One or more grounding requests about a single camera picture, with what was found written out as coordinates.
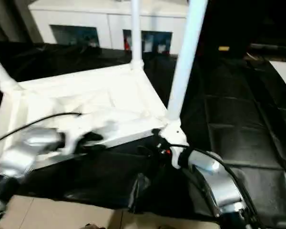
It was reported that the white plastic table top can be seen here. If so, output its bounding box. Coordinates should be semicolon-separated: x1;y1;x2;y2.
0;63;182;170

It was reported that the white plastic table leg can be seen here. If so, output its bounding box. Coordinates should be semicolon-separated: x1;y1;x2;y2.
130;0;145;71
165;0;209;124
0;49;22;93

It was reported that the black mat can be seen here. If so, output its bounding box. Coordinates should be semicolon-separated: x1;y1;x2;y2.
0;42;286;225

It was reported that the black speaker with yellow label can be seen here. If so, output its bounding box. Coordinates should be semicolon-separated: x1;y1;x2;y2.
197;0;252;59

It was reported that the white cabinet with glass doors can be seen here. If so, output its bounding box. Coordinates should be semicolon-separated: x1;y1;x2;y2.
28;0;194;55

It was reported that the grey curtain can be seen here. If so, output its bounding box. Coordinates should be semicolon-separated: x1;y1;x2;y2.
0;0;45;43

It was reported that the brown low console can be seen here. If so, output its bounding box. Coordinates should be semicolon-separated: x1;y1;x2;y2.
249;43;286;60

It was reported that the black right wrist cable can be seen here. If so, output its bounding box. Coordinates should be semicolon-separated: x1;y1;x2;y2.
168;143;260;229

